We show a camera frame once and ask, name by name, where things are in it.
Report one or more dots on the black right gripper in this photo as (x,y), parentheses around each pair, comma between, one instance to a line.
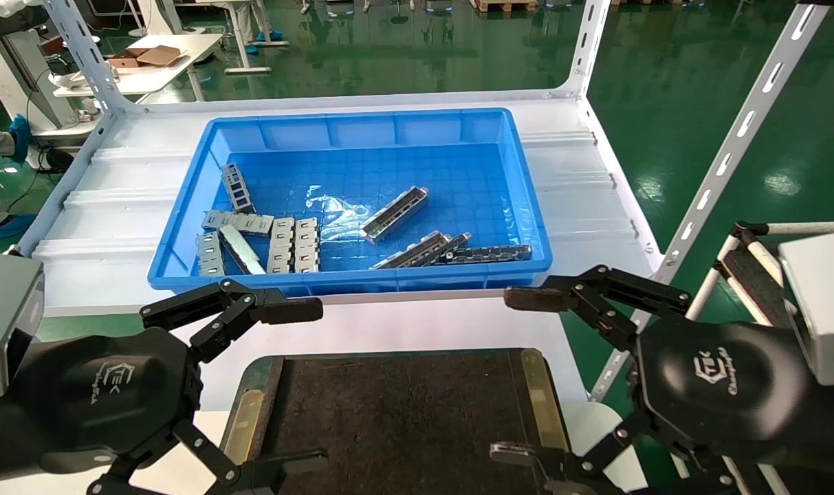
(726,385)

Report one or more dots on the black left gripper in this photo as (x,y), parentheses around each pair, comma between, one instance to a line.
(107,392)

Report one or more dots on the long silver metal part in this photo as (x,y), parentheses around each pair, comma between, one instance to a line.
(456,242)
(394,214)
(413,252)

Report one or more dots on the black felt container tray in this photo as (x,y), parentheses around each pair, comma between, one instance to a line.
(403,412)

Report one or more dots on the dark metal part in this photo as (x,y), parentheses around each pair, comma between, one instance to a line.
(489,254)

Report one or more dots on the perforated silver metal part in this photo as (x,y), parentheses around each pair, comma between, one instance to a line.
(238,187)

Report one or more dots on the brass strip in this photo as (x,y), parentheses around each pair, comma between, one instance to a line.
(544,405)
(245,426)

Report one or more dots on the plain silver metal strip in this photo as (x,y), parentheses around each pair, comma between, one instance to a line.
(243,251)

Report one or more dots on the black pad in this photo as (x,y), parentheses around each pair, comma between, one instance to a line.
(753,285)

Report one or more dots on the blue plastic bin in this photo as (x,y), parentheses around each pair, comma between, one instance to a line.
(403,172)

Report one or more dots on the white metal shelf rack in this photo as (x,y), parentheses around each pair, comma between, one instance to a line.
(734,144)

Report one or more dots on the blue shoe cover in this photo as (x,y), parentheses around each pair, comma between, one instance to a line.
(4,227)
(20,137)

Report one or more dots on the open cardboard box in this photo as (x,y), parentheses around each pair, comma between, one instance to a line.
(148,56)

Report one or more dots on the white table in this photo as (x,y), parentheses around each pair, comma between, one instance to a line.
(183,45)

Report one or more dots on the white crumpled sheet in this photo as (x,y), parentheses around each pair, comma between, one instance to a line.
(69,81)

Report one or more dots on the standing person in white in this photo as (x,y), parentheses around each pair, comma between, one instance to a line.
(251,17)

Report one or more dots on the wooden pallet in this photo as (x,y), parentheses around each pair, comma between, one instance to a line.
(502,5)

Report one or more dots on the white machine column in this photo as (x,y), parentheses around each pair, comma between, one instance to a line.
(18,75)

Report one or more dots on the white tube frame cart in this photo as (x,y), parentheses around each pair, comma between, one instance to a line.
(705,289)

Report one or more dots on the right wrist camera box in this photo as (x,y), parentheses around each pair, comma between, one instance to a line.
(822,309)

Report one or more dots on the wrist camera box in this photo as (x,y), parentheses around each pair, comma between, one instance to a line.
(822,309)
(4,323)

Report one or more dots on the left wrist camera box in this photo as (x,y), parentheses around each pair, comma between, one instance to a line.
(4,323)

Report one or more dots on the white desk leg frame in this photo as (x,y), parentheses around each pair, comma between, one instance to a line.
(248,69)

